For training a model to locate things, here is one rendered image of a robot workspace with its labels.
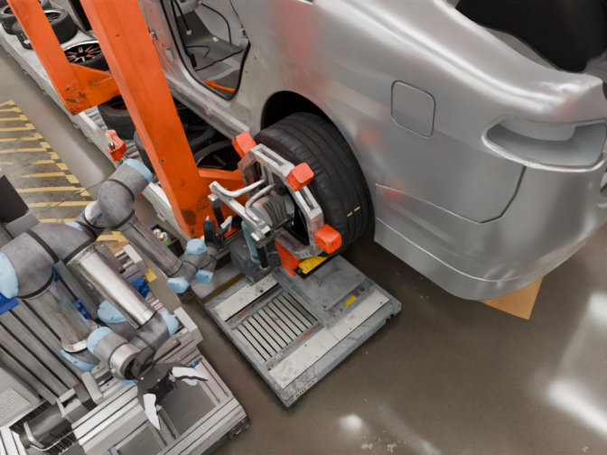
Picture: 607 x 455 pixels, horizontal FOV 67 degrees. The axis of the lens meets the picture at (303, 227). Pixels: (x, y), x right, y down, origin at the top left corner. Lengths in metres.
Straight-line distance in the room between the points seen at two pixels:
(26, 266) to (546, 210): 1.42
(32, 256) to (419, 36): 1.19
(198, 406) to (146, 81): 1.46
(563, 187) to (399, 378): 1.41
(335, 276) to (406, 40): 1.49
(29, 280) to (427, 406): 1.82
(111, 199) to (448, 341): 1.82
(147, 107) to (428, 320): 1.80
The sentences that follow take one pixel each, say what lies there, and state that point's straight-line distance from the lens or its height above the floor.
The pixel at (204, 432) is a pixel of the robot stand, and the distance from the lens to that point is 2.27.
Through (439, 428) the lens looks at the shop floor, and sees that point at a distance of 2.42.
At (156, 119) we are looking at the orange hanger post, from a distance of 2.11.
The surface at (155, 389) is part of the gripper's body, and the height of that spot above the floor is 1.24.
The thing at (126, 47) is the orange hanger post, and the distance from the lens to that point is 1.98.
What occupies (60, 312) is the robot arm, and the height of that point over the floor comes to 1.22.
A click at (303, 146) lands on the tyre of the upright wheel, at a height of 1.16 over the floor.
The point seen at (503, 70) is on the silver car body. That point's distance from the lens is 1.31.
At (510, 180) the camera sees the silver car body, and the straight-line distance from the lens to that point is 1.40.
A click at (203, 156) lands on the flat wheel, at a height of 0.50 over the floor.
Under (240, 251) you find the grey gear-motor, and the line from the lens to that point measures 2.55.
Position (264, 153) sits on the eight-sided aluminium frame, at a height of 1.10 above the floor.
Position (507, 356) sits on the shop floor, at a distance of 2.65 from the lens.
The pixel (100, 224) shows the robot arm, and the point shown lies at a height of 1.02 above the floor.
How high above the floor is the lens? 2.24
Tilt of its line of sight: 45 degrees down
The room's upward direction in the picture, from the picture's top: 9 degrees counter-clockwise
